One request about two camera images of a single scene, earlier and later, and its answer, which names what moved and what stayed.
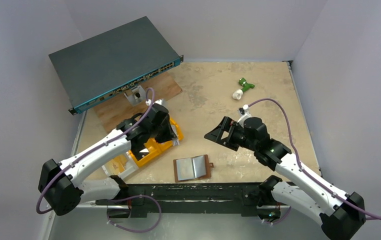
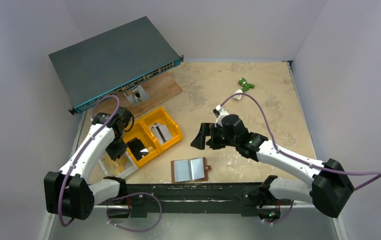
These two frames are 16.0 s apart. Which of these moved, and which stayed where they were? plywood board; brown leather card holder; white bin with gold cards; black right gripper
Moved: black right gripper
Stayed: brown leather card holder; white bin with gold cards; plywood board
